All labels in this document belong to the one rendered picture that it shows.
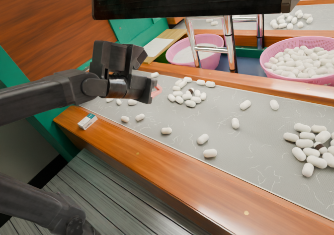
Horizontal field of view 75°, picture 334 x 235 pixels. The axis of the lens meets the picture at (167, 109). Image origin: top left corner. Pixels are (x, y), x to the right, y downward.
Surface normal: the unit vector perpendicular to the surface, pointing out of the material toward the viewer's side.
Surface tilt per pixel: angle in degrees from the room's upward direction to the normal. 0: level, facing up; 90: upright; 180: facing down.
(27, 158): 90
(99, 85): 90
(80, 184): 0
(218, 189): 0
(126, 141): 0
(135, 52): 90
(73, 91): 90
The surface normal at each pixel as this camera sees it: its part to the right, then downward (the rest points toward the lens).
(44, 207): 0.73, 0.11
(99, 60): -0.63, 0.02
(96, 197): -0.29, -0.73
